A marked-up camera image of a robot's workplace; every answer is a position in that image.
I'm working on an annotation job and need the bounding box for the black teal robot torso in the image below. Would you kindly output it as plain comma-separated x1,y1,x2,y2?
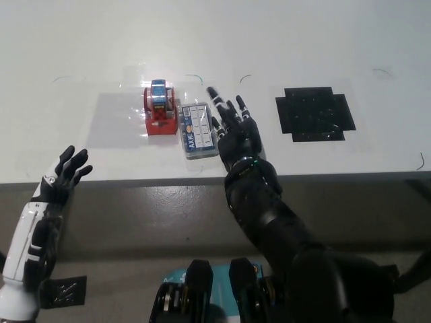
149,258,288,323

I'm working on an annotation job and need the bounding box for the black floor tape patch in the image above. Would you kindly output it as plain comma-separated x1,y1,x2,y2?
38,275,87,308

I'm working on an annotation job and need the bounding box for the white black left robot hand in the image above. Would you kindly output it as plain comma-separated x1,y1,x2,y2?
0,145,94,319

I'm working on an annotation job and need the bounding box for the red tape dispenser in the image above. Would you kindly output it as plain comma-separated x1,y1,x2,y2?
141,79,180,137

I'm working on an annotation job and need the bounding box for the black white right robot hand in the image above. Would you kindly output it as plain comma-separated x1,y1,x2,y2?
205,86,264,173

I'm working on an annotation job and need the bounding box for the black tape patch on table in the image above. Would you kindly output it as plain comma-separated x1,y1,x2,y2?
275,86,357,143

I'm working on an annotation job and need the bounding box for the clear plastic screw box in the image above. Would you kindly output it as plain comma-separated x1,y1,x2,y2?
178,100,220,161

